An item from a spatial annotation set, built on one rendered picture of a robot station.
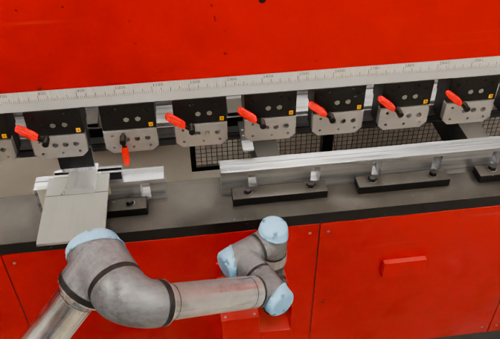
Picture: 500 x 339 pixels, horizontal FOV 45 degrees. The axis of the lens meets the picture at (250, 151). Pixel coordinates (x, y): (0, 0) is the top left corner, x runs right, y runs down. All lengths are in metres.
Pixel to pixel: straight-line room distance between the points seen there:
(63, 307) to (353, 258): 1.07
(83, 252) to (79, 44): 0.56
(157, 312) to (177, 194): 0.78
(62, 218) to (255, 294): 0.63
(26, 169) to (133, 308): 2.43
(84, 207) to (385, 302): 1.15
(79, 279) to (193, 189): 0.76
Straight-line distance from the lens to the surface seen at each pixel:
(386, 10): 1.65
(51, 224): 1.76
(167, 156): 3.47
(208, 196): 1.93
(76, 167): 1.88
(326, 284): 2.16
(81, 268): 1.28
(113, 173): 1.88
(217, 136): 1.76
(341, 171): 1.95
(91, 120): 2.04
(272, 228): 1.54
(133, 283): 1.22
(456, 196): 2.03
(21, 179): 3.53
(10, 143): 1.80
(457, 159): 2.07
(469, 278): 2.36
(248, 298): 1.39
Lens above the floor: 2.21
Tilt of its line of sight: 40 degrees down
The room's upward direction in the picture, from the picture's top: 1 degrees counter-clockwise
